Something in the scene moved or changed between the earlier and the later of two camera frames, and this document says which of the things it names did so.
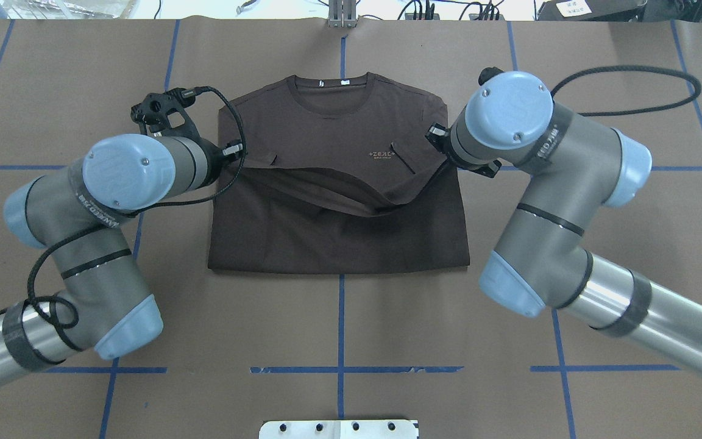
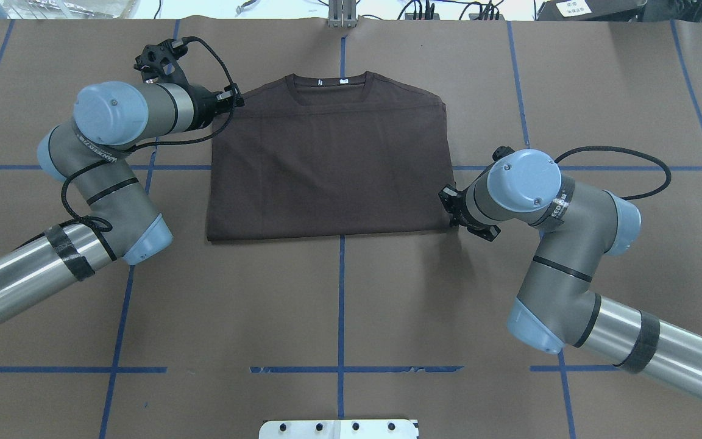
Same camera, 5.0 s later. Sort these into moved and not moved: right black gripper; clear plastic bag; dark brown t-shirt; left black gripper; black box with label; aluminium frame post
Moved: left black gripper; dark brown t-shirt; right black gripper
Not moved: aluminium frame post; clear plastic bag; black box with label
